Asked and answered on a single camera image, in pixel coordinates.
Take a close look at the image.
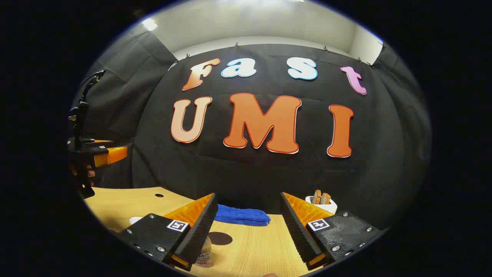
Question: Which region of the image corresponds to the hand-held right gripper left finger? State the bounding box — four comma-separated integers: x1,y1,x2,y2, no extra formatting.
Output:
115,192,219,272

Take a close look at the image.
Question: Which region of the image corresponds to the blue towel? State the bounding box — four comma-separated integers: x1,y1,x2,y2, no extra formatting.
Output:
214,204,271,227

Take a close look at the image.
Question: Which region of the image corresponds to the white toaster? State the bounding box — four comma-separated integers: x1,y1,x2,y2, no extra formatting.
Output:
305,195,338,215

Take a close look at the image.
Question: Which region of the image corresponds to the silver water bottle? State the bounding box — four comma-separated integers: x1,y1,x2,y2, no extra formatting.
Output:
194,235,213,268

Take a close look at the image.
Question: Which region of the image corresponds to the round brown coaster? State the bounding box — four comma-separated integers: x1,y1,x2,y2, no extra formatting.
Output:
208,232,233,246

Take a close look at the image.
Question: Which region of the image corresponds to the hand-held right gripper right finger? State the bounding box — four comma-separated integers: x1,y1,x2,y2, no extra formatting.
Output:
280,192,387,271

